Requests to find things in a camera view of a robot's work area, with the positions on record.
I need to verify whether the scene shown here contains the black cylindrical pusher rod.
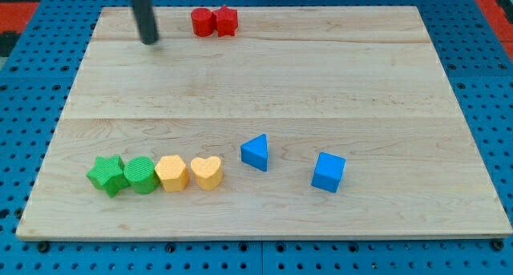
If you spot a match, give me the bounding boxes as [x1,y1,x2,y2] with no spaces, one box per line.
[131,0,159,45]

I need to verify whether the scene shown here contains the red star block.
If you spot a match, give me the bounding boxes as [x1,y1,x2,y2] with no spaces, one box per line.
[212,6,238,37]

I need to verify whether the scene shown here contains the green star block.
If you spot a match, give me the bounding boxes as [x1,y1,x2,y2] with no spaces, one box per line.
[86,155,130,198]

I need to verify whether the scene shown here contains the red cylinder block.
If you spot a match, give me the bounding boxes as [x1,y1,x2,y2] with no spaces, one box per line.
[191,7,214,37]

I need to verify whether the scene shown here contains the green cylinder block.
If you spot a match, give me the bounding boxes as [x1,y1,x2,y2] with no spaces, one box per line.
[123,156,160,194]

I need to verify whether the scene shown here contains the yellow hexagon block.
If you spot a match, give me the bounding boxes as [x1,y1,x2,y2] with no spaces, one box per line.
[155,155,190,192]

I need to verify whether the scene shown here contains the yellow heart block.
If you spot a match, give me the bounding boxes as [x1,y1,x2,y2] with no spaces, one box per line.
[191,156,224,191]

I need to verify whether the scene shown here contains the blue triangle block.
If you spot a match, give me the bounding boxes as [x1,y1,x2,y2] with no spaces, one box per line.
[240,134,269,172]

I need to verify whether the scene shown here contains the light wooden board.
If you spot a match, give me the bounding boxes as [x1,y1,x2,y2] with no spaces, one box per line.
[17,6,512,241]

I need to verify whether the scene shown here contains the blue cube block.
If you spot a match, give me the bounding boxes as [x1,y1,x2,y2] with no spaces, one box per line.
[311,152,346,193]

